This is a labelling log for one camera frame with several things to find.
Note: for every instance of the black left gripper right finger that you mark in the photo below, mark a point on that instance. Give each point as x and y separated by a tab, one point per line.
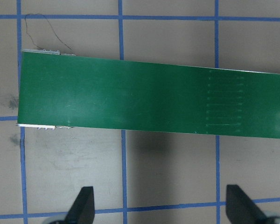
240	209

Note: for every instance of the green conveyor belt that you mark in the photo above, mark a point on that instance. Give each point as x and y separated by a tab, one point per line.
76	91

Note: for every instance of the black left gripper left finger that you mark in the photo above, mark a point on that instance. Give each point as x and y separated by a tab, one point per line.
83	208

